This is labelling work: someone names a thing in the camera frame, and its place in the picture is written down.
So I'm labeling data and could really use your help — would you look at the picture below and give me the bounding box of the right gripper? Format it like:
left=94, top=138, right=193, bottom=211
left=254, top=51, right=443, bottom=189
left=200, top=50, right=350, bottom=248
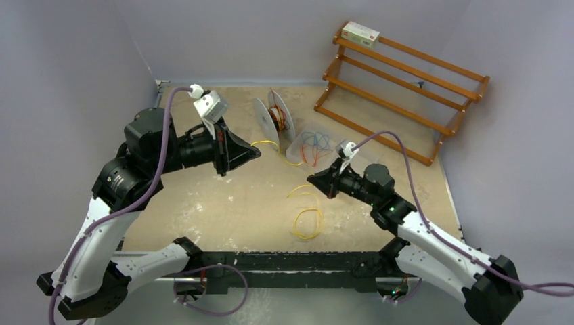
left=307, top=158, right=378, bottom=207

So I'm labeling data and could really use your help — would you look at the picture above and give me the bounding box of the clear plastic divided tray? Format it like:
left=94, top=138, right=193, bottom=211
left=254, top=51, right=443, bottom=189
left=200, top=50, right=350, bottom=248
left=286, top=121, right=350, bottom=175

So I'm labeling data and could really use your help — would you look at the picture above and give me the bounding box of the white perforated cable spool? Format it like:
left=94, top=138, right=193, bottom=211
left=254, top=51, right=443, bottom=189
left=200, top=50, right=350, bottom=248
left=252, top=88, right=296, bottom=153

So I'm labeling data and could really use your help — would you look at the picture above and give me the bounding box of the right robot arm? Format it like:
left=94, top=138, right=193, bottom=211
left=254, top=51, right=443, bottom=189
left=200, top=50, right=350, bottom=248
left=307, top=159, right=524, bottom=324

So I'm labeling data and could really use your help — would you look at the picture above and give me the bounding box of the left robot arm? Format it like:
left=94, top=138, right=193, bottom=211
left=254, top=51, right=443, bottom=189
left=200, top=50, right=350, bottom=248
left=37, top=108, right=261, bottom=321

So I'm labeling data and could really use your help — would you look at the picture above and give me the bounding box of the white green box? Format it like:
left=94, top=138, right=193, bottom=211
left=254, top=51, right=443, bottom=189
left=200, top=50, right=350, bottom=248
left=341, top=21, right=380, bottom=49

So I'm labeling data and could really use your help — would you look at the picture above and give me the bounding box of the wooden shelf rack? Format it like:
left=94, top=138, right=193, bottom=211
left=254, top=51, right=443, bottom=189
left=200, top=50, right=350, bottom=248
left=314, top=21, right=491, bottom=166

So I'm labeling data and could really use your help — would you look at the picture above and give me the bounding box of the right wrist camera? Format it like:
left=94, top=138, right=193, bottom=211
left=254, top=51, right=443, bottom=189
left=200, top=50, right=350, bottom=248
left=335, top=140, right=359, bottom=174

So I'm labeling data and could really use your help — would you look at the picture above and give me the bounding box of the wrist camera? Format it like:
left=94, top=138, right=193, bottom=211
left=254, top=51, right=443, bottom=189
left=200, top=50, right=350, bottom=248
left=335, top=140, right=359, bottom=174
left=194, top=91, right=229, bottom=124

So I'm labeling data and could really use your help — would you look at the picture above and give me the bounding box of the blue cable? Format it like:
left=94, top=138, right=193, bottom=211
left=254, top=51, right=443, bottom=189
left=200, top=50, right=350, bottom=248
left=300, top=131, right=335, bottom=151

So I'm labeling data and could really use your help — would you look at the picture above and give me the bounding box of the orange cable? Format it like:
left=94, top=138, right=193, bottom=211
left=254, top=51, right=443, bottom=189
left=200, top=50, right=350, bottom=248
left=299, top=142, right=335, bottom=169

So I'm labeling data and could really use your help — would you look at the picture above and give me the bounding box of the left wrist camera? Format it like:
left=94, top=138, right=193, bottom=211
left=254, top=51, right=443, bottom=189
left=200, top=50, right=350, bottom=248
left=194, top=91, right=229, bottom=124

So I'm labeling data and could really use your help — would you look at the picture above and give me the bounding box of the black cable on spool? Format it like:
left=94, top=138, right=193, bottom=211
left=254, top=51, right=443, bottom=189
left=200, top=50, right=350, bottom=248
left=268, top=106, right=284, bottom=132

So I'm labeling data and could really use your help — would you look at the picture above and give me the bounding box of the red cable on spool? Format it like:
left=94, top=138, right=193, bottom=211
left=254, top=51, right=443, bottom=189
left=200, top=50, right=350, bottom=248
left=268, top=89, right=284, bottom=132

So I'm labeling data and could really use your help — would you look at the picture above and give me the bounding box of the yellow cable on spool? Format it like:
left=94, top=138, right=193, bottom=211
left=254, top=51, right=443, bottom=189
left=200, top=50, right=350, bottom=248
left=275, top=105, right=288, bottom=134

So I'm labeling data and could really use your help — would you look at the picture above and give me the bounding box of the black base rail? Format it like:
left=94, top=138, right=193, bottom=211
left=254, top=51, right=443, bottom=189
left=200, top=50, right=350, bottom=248
left=177, top=251, right=418, bottom=297

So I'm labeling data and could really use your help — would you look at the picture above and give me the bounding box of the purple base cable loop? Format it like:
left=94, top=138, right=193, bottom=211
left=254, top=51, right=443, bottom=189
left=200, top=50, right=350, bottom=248
left=172, top=263, right=250, bottom=318

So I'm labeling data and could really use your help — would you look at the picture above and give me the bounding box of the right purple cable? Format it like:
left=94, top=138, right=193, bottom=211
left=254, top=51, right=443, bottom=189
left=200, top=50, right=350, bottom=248
left=351, top=130, right=574, bottom=298

